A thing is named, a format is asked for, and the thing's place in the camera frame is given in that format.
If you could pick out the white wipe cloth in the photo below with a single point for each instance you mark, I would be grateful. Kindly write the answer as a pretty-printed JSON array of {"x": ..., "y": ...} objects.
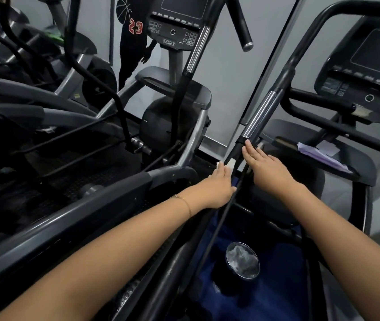
[{"x": 231, "y": 163}]

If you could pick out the person's right thumb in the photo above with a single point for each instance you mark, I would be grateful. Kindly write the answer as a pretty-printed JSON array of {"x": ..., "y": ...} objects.
[{"x": 247, "y": 157}]

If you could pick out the person's left hand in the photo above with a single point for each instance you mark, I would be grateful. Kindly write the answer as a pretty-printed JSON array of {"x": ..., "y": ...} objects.
[{"x": 215, "y": 188}]

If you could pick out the person's left thumb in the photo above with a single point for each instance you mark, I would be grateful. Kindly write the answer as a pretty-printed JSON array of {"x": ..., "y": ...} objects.
[{"x": 231, "y": 191}]

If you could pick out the black bucket with shiny rim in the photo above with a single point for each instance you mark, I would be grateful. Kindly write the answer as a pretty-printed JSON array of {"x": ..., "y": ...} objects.
[{"x": 241, "y": 260}]

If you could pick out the person's left forearm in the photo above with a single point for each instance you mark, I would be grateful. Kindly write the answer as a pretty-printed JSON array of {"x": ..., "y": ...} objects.
[{"x": 109, "y": 257}]

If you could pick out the pale purple cloth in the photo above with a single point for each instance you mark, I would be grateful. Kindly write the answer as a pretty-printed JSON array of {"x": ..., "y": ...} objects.
[{"x": 320, "y": 155}]

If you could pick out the black elliptical console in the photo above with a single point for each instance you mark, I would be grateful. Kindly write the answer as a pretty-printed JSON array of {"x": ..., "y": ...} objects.
[
  {"x": 367, "y": 66},
  {"x": 176, "y": 19}
]

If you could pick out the person's right hand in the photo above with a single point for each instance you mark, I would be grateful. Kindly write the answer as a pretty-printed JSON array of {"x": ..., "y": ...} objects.
[{"x": 270, "y": 173}]

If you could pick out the grey black elliptical machine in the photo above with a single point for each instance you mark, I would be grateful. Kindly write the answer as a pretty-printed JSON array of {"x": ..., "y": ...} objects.
[
  {"x": 173, "y": 110},
  {"x": 42, "y": 46},
  {"x": 59, "y": 203},
  {"x": 337, "y": 147}
]

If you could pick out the person's right forearm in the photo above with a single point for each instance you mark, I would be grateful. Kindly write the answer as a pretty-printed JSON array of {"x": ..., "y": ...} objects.
[{"x": 344, "y": 250}]

